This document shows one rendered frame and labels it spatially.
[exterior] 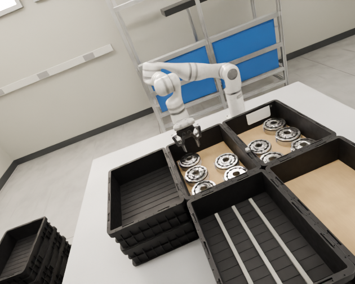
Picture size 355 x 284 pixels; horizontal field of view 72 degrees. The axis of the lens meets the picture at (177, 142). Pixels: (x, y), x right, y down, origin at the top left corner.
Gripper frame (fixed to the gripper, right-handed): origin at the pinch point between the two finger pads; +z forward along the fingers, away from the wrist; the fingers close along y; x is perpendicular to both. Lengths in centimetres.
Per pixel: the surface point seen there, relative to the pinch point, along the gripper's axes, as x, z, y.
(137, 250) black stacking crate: 30.5, 14.1, 35.7
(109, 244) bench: 15, 22, 52
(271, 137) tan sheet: 4.9, 10.2, -35.8
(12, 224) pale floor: -134, 90, 208
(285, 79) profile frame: -175, 80, -150
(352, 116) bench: -1, 24, -83
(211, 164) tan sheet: 5.6, 9.8, -5.0
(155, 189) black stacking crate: 6.4, 9.7, 22.8
